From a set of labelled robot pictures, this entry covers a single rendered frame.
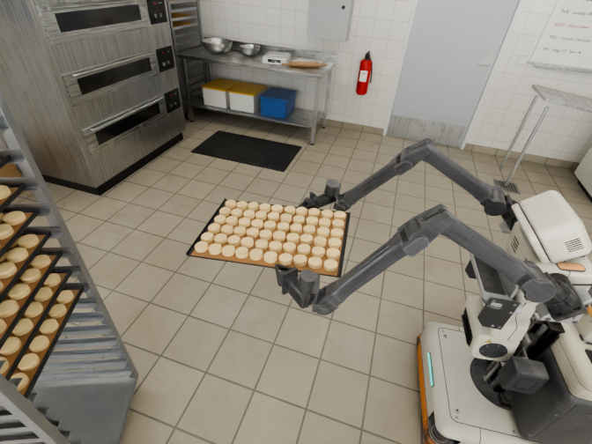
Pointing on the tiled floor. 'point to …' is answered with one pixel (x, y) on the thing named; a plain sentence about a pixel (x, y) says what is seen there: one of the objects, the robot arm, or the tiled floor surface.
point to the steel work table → (305, 118)
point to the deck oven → (91, 86)
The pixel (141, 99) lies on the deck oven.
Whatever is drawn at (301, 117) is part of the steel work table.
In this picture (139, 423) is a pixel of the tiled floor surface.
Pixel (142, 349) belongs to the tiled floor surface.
